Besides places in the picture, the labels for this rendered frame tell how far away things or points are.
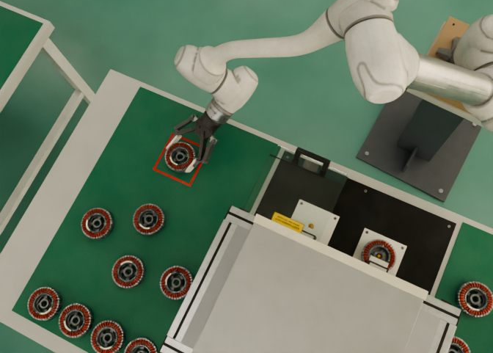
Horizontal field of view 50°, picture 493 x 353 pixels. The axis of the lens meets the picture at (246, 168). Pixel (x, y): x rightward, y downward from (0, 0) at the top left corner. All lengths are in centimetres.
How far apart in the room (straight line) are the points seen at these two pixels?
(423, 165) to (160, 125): 137
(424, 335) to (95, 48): 238
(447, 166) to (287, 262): 165
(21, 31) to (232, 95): 104
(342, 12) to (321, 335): 82
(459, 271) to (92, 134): 141
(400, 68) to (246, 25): 180
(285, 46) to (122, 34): 172
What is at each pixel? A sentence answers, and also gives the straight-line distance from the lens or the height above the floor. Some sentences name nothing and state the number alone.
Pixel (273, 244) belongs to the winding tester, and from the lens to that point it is 127.
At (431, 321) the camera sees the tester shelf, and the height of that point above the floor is 111.
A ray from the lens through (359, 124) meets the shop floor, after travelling 280.
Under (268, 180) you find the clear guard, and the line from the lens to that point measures 157.
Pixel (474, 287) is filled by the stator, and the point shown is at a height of 78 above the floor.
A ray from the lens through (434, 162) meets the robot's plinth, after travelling 278.
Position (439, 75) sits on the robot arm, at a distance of 156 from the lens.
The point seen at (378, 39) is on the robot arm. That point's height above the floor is 141.
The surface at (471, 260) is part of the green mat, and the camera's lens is 193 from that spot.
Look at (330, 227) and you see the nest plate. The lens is 183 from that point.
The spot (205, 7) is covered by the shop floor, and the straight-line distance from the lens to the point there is 316.
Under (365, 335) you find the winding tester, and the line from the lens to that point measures 127.
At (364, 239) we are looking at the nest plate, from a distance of 183.
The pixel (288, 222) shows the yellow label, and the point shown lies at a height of 107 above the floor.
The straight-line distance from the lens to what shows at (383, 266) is 173.
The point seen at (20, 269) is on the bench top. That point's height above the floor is 75.
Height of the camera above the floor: 257
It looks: 72 degrees down
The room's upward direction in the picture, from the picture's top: 15 degrees counter-clockwise
